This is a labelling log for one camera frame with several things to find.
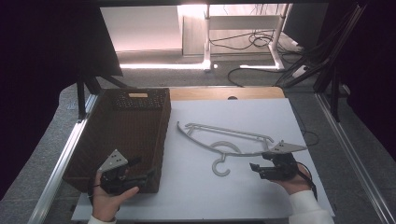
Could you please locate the person's right hand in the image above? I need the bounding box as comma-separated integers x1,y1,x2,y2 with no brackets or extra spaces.
271,163,313,196

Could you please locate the white power strip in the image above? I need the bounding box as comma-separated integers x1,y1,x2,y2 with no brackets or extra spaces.
291,64,310,79

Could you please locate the thin black table cable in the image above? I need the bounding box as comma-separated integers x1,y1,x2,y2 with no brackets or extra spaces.
289,101,320,147

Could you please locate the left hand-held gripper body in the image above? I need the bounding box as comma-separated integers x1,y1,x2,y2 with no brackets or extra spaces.
97,149,148,196

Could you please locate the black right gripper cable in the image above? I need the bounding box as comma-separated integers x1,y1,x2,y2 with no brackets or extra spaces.
295,161,318,202

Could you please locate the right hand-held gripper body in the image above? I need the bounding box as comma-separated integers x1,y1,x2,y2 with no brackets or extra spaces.
260,140,309,182

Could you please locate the white desk frame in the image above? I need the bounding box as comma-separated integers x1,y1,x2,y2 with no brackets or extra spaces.
201,3,293,73

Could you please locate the brown woven basket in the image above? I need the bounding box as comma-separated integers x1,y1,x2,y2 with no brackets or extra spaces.
62,87,172,195

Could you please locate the grey plastic clothes hanger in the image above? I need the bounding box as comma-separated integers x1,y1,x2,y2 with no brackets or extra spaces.
176,120,276,178

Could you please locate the silver aluminium rail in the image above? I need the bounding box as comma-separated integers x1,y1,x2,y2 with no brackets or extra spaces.
27,92,99,224
315,91,396,224

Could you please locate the person's left hand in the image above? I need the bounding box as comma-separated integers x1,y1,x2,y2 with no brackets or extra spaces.
91,170,140,223

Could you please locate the black monitor stand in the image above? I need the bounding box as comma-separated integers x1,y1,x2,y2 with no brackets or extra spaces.
76,73,129,120

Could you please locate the black floor cable bundle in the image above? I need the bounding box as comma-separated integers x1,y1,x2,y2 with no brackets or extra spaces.
208,28,337,89

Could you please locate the black metal stand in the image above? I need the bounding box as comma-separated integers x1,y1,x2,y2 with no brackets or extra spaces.
312,3,368,123

